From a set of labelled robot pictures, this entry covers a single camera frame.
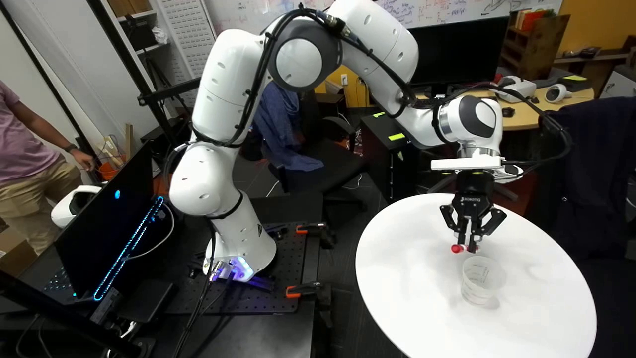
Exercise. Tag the black office chair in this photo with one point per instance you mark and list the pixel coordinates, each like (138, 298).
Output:
(589, 171)

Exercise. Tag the grey box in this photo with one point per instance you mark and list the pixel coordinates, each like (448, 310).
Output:
(619, 83)

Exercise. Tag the clear plastic cup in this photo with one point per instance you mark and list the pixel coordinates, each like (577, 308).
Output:
(482, 284)

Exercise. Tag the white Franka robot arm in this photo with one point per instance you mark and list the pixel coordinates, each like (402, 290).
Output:
(225, 85)

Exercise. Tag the black chair with jacket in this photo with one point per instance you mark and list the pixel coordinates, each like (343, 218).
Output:
(331, 171)

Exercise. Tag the round wooden desk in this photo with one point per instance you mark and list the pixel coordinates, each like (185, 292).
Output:
(523, 119)

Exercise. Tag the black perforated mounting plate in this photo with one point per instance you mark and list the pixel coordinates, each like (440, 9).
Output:
(291, 264)

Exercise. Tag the black computer case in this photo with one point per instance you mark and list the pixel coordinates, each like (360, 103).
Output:
(100, 238)

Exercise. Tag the black metal bar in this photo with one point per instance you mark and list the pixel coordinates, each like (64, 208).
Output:
(40, 294)

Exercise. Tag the person hand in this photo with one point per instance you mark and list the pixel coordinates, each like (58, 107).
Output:
(82, 159)

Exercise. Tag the black computer mouse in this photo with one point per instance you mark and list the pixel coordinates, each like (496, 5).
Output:
(509, 111)

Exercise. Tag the white VR headset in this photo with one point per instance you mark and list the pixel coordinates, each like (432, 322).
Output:
(70, 204)
(519, 85)

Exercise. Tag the black computer tower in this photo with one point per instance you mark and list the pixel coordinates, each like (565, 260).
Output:
(390, 159)

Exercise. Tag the brown wooden shelf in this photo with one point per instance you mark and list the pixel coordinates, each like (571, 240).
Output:
(537, 41)

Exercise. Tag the white perforated panel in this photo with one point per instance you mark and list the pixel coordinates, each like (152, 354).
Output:
(185, 31)

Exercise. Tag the black boom bar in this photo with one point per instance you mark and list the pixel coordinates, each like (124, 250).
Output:
(166, 91)

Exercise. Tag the white VR controller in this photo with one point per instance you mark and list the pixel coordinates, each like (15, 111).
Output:
(557, 91)

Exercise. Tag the whiteboard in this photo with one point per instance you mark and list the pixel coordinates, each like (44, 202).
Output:
(458, 7)

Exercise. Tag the person bare forearm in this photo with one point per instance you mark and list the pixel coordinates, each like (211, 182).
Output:
(50, 129)

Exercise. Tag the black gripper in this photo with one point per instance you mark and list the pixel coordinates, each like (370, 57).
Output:
(474, 192)

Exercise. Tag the black computer monitor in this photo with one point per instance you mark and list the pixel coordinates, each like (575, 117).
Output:
(464, 51)

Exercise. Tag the person in pink shirt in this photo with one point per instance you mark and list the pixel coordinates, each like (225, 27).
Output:
(23, 151)

